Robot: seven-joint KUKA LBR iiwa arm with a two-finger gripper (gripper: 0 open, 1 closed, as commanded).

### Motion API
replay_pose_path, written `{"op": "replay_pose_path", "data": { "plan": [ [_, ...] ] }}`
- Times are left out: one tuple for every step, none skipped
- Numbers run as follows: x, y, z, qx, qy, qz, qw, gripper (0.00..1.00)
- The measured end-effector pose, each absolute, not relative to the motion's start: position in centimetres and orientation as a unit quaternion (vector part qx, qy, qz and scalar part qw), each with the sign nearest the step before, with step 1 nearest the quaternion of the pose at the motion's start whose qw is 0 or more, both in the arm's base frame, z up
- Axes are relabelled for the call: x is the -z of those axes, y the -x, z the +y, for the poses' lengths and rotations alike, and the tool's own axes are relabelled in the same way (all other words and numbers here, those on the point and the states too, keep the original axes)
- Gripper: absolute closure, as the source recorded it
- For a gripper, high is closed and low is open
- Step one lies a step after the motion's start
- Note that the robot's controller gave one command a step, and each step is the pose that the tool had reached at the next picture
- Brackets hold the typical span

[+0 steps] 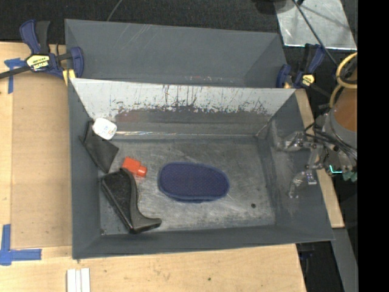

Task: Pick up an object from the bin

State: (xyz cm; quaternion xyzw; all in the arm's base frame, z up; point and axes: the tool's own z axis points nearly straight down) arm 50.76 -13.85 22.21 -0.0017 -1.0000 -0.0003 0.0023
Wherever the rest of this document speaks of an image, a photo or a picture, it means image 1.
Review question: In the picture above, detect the orange-red small bottle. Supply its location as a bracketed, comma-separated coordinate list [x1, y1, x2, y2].
[121, 156, 149, 179]

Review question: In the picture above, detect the grey metal bin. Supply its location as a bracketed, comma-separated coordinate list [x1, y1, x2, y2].
[63, 18, 336, 260]

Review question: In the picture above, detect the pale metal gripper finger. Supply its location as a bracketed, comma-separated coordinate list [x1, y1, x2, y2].
[287, 169, 318, 200]
[276, 131, 306, 152]

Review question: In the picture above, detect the black folded cloth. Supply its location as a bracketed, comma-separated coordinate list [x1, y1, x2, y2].
[78, 120, 120, 175]

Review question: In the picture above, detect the black handled brush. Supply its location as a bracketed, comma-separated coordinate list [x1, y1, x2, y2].
[100, 167, 163, 235]

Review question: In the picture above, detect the white rounded packet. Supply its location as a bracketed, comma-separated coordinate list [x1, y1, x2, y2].
[91, 117, 119, 141]

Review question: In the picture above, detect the blue oval pad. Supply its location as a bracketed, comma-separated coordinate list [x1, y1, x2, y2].
[156, 161, 231, 204]

